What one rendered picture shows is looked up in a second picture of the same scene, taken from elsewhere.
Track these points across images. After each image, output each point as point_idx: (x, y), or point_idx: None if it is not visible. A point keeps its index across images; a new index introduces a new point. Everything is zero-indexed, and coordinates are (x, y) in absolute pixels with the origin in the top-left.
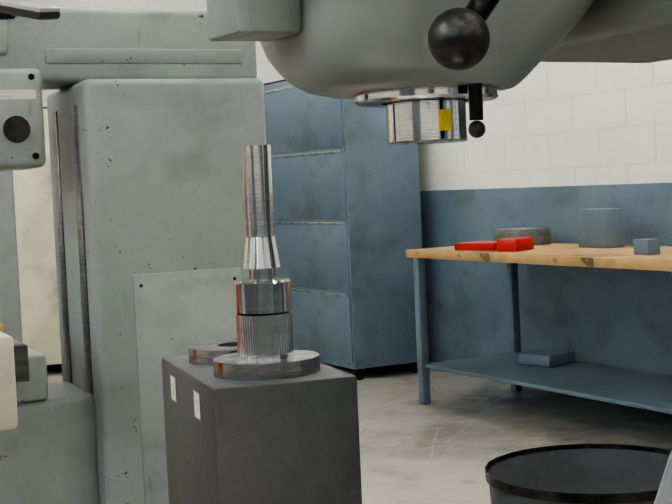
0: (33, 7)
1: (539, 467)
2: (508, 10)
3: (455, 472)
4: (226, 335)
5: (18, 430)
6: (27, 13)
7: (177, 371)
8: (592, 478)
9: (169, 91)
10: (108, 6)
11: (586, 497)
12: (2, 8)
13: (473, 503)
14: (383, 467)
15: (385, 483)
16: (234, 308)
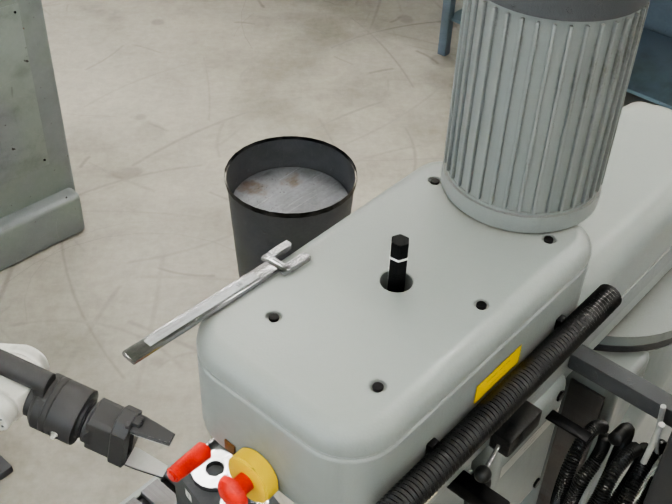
0: (158, 475)
1: (251, 155)
2: None
3: (145, 9)
4: (14, 52)
5: None
6: (154, 475)
7: (193, 496)
8: (282, 155)
9: None
10: None
11: (292, 215)
12: (138, 470)
13: (167, 51)
14: (90, 4)
15: (97, 27)
16: (17, 32)
